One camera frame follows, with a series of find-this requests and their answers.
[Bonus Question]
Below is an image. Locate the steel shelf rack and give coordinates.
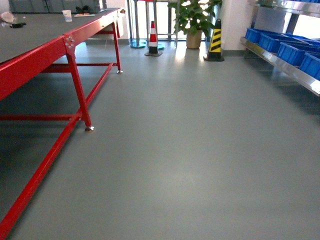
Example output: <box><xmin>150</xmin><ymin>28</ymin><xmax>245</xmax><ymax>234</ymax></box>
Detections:
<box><xmin>240</xmin><ymin>0</ymin><xmax>320</xmax><ymax>96</ymax></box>

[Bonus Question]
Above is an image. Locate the potted green plant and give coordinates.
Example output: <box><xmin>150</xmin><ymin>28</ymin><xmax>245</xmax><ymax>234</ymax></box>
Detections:
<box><xmin>168</xmin><ymin>0</ymin><xmax>223</xmax><ymax>50</ymax></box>

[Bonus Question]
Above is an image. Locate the white paper cup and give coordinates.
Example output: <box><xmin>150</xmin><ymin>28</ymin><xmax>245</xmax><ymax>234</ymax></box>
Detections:
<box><xmin>62</xmin><ymin>10</ymin><xmax>72</xmax><ymax>23</ymax></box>

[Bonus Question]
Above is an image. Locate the red white traffic cone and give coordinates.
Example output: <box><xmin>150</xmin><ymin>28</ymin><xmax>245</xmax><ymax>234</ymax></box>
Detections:
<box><xmin>144</xmin><ymin>21</ymin><xmax>162</xmax><ymax>57</ymax></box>

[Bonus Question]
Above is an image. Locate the yellow black striped cone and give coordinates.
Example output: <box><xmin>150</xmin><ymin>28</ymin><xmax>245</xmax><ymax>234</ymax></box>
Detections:
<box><xmin>203</xmin><ymin>18</ymin><xmax>225</xmax><ymax>62</ymax></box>

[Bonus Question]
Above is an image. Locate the red metal table frame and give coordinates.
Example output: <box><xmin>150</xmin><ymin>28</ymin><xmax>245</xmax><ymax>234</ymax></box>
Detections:
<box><xmin>0</xmin><ymin>8</ymin><xmax>122</xmax><ymax>240</ymax></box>

